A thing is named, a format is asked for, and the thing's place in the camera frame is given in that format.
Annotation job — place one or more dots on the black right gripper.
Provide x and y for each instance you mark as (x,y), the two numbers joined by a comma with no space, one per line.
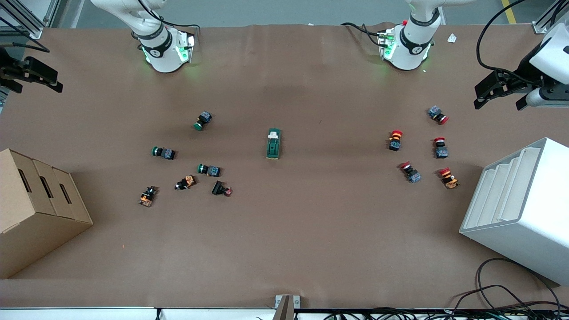
(10,71)

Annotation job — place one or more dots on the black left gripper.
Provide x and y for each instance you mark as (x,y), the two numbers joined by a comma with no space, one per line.
(523,71)

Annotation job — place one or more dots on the green load switch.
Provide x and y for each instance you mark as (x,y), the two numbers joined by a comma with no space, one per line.
(274,144)

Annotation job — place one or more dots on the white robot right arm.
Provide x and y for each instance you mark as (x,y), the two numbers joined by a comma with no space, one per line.
(162,49)

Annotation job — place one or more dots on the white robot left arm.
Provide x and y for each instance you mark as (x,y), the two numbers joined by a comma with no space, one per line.
(413,42)

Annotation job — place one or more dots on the red mushroom button blue base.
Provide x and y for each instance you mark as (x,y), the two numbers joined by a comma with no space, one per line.
(441,152)
(413,176)
(435,112)

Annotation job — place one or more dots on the white paper scrap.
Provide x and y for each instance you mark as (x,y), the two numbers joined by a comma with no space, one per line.
(452,38)

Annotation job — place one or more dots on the red orange-ringed button orange base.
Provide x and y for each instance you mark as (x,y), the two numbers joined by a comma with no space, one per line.
(450,181)

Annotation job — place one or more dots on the red orange-ringed button dark base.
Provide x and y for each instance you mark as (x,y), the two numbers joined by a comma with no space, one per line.
(394,143)

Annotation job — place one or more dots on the white stepped storage bin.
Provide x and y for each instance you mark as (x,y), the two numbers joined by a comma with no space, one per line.
(538,222)

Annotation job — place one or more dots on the brown cardboard box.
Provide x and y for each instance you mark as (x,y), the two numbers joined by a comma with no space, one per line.
(31,231)

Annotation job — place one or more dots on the brown table mat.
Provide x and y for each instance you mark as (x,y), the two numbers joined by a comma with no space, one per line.
(311,231)

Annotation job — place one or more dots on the aluminium frame profile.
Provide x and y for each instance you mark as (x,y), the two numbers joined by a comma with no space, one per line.
(540,27)
(35,32)

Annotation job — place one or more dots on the green push button switch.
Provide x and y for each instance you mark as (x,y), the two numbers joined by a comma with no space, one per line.
(213,170)
(166,154)
(203,119)

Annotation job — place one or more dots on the orange black selector switch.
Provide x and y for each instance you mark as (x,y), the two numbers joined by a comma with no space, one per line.
(187,181)
(146,198)

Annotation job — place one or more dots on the black switch with red base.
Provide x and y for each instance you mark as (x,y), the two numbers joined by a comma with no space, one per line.
(218,188)

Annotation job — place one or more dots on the white table edge rail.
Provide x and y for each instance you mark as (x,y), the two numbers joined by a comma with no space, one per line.
(89,314)

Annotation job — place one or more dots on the metal table edge bracket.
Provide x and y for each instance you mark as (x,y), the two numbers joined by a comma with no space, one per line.
(286,306)

